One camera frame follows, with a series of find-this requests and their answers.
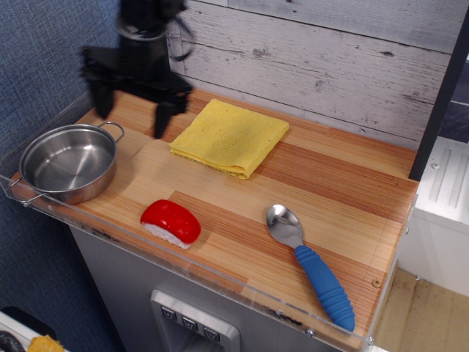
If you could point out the red toy sushi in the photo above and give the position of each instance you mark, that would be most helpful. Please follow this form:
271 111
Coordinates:
171 222

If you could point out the yellow folded cloth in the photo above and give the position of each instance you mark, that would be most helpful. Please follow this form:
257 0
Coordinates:
229 138

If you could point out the blue handled metal spoon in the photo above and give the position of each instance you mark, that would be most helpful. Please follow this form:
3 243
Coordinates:
284 227

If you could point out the stainless steel pot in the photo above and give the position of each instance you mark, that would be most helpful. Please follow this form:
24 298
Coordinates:
71 164

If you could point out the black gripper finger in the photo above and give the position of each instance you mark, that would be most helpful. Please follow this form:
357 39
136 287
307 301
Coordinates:
102 96
163 115

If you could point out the grey toy fridge cabinet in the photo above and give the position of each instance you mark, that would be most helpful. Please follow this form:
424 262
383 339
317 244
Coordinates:
125 281

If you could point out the yellow object bottom left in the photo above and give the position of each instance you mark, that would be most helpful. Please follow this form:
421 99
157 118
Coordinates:
45 344

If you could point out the white ridged side appliance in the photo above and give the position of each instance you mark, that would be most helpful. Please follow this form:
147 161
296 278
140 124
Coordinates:
434 246

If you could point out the dark grey right post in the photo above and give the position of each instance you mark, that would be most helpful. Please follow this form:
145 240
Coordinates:
446 91

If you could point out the silver dispenser button panel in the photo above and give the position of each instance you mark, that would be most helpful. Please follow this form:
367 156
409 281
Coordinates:
184 327

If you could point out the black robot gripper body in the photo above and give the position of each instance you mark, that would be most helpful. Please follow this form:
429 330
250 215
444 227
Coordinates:
138 67

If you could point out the clear acrylic table guard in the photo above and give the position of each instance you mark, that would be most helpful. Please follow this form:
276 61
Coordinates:
352 195

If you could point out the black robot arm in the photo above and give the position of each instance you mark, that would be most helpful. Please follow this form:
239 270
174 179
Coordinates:
148 19

